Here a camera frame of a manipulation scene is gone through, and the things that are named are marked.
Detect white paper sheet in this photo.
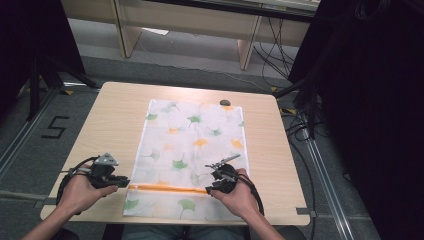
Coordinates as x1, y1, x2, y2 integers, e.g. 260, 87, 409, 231
141, 27, 170, 37

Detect grey tape strip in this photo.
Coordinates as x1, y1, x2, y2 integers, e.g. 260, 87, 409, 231
295, 207, 317, 218

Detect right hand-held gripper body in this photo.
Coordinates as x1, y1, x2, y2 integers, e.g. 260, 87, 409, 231
204, 153, 242, 195

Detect black floor cables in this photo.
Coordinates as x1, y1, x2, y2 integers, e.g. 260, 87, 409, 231
280, 105, 318, 240

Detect metal floor rail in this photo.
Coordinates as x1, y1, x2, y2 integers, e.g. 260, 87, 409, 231
0, 87, 60, 182
301, 127, 356, 240

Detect black tripod stand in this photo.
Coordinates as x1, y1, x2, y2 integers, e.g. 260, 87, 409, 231
25, 54, 102, 122
274, 75, 322, 140

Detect leaf-print mesh zipper bag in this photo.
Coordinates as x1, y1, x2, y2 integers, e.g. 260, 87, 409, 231
122, 98, 251, 222

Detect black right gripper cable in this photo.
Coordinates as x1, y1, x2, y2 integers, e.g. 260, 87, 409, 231
229, 171, 266, 217

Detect person's left hand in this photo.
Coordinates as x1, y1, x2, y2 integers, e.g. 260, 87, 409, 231
57, 164, 120, 215

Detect bundle of hanging black cables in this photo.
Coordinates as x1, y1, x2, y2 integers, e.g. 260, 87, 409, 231
252, 16, 298, 88

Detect light wooden desk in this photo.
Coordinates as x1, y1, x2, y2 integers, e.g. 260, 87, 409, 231
61, 0, 322, 71

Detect person's right hand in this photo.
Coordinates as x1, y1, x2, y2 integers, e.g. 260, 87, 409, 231
209, 167, 260, 220

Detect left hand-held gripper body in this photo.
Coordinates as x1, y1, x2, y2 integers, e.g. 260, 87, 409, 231
87, 152, 125, 190

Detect black curtain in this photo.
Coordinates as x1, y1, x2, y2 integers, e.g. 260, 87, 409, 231
0, 0, 87, 116
287, 0, 424, 240

